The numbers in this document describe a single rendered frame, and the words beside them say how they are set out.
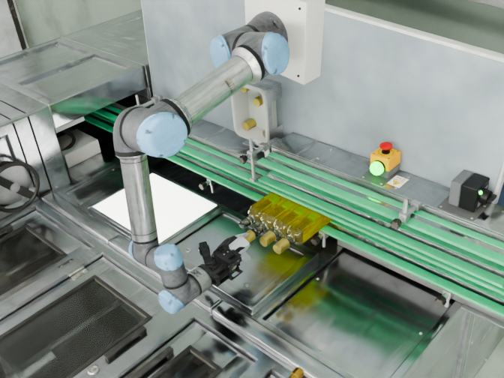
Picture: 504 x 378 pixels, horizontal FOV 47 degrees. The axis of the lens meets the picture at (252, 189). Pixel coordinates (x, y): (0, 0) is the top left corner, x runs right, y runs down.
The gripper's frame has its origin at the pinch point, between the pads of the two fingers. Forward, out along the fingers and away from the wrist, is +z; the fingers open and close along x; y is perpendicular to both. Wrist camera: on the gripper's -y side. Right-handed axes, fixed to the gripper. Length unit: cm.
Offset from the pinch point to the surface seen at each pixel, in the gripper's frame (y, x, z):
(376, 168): 26.8, 20.3, 33.5
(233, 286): 2.3, -12.3, -9.1
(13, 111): -108, 22, -17
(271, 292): 13.9, -11.7, -3.8
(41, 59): -153, 21, 22
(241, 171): -24.5, 4.4, 24.8
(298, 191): 2.7, 6.6, 24.7
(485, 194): 59, 22, 38
